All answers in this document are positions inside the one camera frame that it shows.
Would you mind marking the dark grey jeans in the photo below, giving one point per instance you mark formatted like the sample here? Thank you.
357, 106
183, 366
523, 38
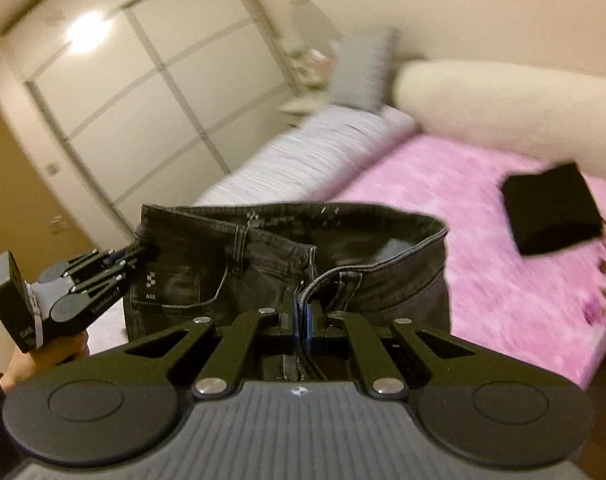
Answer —
220, 261

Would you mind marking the grey striped pillow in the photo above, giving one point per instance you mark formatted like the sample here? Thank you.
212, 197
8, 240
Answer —
363, 71

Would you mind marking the brown wooden door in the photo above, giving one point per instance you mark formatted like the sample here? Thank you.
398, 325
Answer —
33, 225

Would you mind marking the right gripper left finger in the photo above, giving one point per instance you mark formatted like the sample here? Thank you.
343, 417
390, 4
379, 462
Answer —
259, 345

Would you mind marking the white bedside shelf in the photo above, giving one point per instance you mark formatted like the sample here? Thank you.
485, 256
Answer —
312, 71

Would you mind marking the black folded cloth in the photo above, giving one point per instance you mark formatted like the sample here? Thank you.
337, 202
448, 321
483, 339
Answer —
551, 210

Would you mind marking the wall light switch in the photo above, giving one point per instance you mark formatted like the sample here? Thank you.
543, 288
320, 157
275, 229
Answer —
52, 168

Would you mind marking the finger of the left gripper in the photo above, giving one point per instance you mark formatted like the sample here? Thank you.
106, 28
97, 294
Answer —
106, 280
106, 260

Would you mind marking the white striped duvet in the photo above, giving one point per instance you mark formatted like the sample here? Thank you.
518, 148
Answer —
315, 160

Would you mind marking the person's left hand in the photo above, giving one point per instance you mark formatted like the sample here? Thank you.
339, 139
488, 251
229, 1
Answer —
23, 366

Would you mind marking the cream sliding wardrobe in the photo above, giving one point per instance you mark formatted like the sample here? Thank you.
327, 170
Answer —
154, 100

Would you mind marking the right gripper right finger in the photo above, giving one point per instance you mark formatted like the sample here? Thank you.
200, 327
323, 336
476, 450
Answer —
343, 345

